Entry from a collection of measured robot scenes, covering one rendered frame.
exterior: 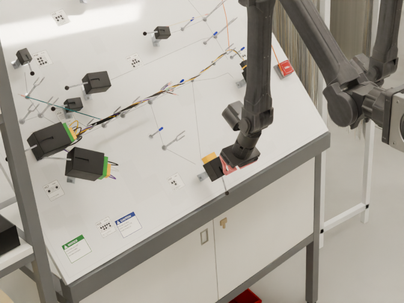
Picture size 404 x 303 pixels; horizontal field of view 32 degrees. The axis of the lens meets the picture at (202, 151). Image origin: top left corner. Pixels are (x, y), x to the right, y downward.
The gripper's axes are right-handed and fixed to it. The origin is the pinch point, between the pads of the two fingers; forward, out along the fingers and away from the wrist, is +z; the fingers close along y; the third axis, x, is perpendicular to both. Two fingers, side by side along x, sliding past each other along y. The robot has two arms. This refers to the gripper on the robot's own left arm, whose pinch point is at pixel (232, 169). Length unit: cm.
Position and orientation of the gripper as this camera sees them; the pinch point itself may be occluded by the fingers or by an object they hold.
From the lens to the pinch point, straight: 207.3
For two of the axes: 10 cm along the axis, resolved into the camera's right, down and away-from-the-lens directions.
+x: 5.4, 7.5, -3.8
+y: -8.1, 3.4, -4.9
